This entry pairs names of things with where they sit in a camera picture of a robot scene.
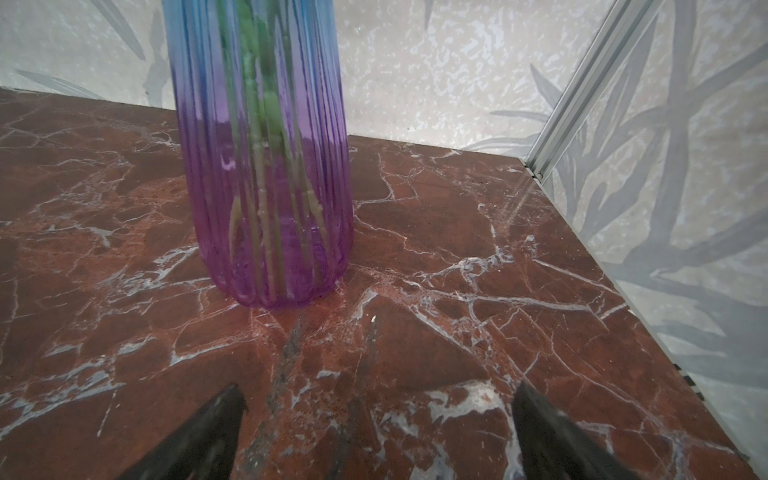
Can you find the purple blue glass vase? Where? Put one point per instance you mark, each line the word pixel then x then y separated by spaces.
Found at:
pixel 262 130

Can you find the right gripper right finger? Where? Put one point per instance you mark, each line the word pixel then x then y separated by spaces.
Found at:
pixel 554 447

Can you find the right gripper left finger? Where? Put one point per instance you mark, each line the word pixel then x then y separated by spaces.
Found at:
pixel 203 447

